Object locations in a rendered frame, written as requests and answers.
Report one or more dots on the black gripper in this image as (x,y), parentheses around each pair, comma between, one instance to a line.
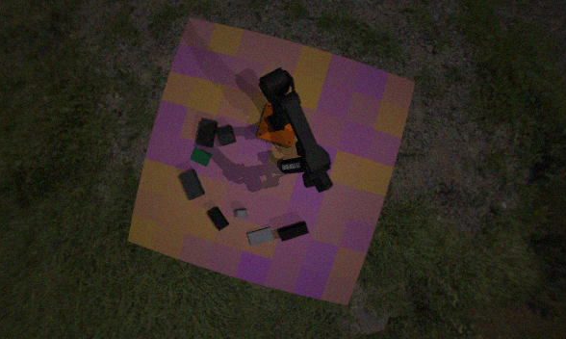
(307,182)

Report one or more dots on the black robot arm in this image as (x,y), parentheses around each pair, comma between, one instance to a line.
(286,109)

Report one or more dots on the dark grey switch controller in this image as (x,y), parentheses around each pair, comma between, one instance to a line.
(291,166)

